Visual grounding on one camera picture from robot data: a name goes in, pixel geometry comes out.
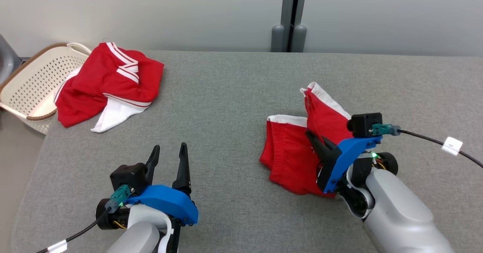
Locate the white perforated laundry basket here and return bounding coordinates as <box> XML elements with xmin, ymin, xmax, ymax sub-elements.
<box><xmin>0</xmin><ymin>42</ymin><xmax>92</xmax><ymax>135</ymax></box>

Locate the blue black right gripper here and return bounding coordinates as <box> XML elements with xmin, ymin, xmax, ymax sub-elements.
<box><xmin>305</xmin><ymin>130</ymin><xmax>382</xmax><ymax>194</ymax></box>

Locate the grey partition post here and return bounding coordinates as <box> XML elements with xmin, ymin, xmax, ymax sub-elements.
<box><xmin>271</xmin><ymin>0</ymin><xmax>297</xmax><ymax>53</ymax></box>
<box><xmin>293</xmin><ymin>0</ymin><xmax>308</xmax><ymax>53</ymax></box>

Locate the dark grey furniture piece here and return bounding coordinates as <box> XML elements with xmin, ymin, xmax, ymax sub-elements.
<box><xmin>0</xmin><ymin>34</ymin><xmax>22</xmax><ymax>84</ymax></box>

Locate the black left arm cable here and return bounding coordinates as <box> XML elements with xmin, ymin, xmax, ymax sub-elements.
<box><xmin>36</xmin><ymin>185</ymin><xmax>133</xmax><ymax>253</ymax></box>

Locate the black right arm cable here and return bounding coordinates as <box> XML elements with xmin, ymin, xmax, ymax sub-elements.
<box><xmin>371</xmin><ymin>123</ymin><xmax>483</xmax><ymax>169</ymax></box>

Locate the red shorts white trim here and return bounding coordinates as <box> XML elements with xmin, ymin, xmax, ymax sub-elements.
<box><xmin>259</xmin><ymin>82</ymin><xmax>357</xmax><ymax>199</ymax></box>

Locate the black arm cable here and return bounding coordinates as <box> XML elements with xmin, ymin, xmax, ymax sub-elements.
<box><xmin>36</xmin><ymin>185</ymin><xmax>133</xmax><ymax>253</ymax></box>
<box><xmin>371</xmin><ymin>123</ymin><xmax>483</xmax><ymax>169</ymax></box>

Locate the white cable label tag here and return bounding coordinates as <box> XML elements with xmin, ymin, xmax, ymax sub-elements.
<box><xmin>47</xmin><ymin>241</ymin><xmax>69</xmax><ymax>253</ymax></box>
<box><xmin>441</xmin><ymin>136</ymin><xmax>463</xmax><ymax>156</ymax></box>

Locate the red white striped jersey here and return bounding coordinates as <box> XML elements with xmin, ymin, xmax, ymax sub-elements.
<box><xmin>54</xmin><ymin>42</ymin><xmax>165</xmax><ymax>134</ymax></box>

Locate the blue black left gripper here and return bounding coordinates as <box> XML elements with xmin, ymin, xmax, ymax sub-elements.
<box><xmin>125</xmin><ymin>142</ymin><xmax>199</xmax><ymax>253</ymax></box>

